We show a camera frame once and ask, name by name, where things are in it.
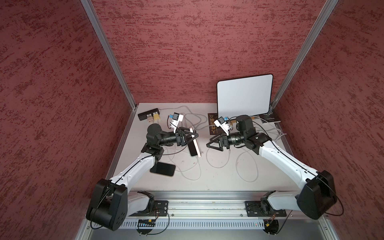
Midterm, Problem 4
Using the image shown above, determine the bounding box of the black power strip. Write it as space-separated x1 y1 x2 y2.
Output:
138 108 160 121

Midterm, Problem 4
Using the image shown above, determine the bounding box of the black box behind tablet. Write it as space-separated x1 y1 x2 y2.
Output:
259 112 281 123

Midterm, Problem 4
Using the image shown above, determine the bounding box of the pink charger plug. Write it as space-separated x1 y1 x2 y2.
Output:
147 116 154 123

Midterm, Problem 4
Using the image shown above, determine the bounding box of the pink case phone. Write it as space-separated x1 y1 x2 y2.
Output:
188 138 202 158

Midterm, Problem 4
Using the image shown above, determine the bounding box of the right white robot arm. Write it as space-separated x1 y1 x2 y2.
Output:
207 115 340 220

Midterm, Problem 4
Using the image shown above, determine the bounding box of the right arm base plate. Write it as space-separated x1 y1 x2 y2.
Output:
245 201 287 217

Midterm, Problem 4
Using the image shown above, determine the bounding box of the aluminium rail frame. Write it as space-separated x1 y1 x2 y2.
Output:
76 192 339 240

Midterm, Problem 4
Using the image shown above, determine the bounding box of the thin white charging cable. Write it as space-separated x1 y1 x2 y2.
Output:
161 146 202 181

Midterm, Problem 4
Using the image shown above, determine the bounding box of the gold edged black phone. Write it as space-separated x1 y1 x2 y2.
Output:
150 162 176 177

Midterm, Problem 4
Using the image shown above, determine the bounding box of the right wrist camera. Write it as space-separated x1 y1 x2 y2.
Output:
214 117 231 136

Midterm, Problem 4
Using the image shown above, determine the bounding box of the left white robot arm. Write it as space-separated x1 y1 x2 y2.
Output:
86 124 199 231

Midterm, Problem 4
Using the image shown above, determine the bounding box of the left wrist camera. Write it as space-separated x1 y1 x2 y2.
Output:
169 113 184 132

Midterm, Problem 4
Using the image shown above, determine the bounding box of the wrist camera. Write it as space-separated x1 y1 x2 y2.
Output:
214 117 231 136
169 113 184 132

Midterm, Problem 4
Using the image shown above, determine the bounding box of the white tablet on stand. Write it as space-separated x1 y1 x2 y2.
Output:
217 74 273 118

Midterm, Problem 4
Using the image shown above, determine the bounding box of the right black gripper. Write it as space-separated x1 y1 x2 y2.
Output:
206 130 246 151

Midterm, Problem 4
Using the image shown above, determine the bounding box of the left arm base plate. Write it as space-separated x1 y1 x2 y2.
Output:
150 200 169 217

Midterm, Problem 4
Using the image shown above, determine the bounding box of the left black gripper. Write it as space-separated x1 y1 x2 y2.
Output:
157 125 198 147

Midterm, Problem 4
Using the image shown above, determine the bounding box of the black book gold lettering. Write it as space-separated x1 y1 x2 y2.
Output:
208 113 224 136

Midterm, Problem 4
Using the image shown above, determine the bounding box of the thick white coiled cable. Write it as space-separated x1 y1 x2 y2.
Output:
158 105 211 133

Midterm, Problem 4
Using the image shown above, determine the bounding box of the right thin white cable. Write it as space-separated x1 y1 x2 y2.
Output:
205 146 259 183

